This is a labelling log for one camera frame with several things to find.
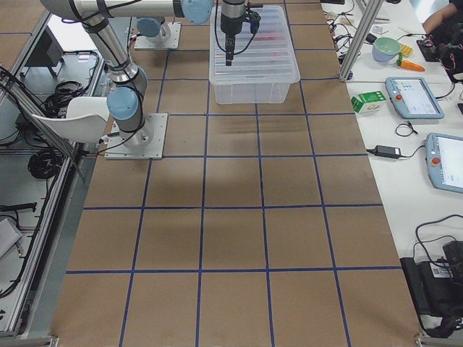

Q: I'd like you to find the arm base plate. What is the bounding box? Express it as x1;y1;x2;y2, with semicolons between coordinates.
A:
135;17;181;51
103;113;168;160

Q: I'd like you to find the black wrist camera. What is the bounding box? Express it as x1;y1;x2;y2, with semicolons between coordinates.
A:
243;9;261;35

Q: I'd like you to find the yellow toy corn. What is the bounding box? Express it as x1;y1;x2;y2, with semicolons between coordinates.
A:
399;43;414;58

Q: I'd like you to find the aluminium frame post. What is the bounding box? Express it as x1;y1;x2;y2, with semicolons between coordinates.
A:
339;0;383;82

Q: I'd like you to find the green bowl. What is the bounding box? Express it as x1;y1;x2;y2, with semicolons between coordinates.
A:
372;37;401;62

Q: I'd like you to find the green white carton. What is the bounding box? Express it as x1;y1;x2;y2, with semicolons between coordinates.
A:
351;91;386;113

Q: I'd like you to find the teach pendant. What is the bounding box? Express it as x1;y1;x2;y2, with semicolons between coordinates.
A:
425;133;463;193
385;77;445;120

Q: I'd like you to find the white chair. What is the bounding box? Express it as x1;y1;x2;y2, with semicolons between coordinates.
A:
32;97;109;143

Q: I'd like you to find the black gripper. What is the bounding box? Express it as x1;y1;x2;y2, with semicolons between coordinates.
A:
221;1;242;67

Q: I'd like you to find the toy carrot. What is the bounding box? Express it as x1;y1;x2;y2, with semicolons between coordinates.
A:
396;53;425;72

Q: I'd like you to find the black power adapter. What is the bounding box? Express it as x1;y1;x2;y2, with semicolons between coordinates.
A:
367;145;402;159

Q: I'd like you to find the upper teach pendant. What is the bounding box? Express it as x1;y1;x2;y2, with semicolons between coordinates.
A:
385;77;445;120

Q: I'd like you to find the clear plastic storage box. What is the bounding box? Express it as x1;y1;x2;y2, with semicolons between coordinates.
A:
213;83;291;105

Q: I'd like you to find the lower teach pendant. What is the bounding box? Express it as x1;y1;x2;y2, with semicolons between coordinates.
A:
425;133;463;193

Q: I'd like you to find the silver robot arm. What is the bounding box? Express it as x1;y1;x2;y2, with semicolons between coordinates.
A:
42;1;249;152
137;17;171;43

